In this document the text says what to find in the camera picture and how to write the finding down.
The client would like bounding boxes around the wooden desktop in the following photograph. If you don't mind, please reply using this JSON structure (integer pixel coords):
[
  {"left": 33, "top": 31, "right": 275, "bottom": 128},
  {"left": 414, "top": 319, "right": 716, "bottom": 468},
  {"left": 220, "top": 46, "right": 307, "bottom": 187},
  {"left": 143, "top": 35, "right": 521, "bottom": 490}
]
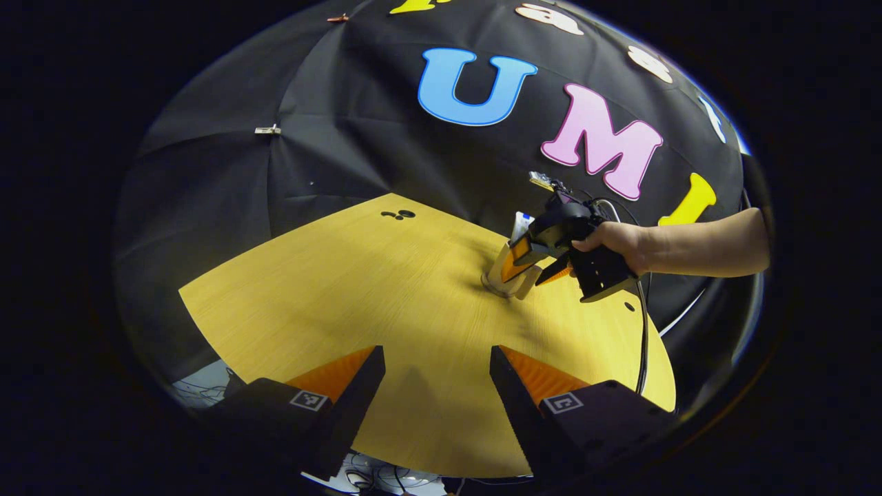
[{"left": 178, "top": 193, "right": 677, "bottom": 479}]

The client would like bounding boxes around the black cable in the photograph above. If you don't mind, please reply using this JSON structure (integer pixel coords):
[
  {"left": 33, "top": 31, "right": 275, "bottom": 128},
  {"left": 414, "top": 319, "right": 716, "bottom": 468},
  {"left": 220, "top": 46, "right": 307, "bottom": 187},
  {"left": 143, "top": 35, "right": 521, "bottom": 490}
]
[{"left": 635, "top": 274, "right": 653, "bottom": 397}]

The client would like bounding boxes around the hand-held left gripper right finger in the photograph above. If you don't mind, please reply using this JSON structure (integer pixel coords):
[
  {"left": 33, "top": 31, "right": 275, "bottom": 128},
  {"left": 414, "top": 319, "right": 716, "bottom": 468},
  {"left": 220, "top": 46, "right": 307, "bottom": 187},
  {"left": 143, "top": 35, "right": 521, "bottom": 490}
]
[{"left": 489, "top": 345, "right": 680, "bottom": 485}]

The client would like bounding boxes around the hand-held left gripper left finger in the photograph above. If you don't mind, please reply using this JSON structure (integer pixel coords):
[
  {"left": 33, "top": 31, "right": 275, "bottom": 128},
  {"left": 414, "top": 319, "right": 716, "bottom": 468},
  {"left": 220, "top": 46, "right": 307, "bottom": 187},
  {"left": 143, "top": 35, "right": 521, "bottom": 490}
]
[{"left": 207, "top": 345, "right": 387, "bottom": 483}]

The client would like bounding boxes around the beige cup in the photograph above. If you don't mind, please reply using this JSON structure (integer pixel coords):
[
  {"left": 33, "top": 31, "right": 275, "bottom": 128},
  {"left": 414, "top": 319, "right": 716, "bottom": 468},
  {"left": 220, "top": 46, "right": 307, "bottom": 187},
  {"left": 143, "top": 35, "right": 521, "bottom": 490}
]
[{"left": 481, "top": 238, "right": 545, "bottom": 300}]

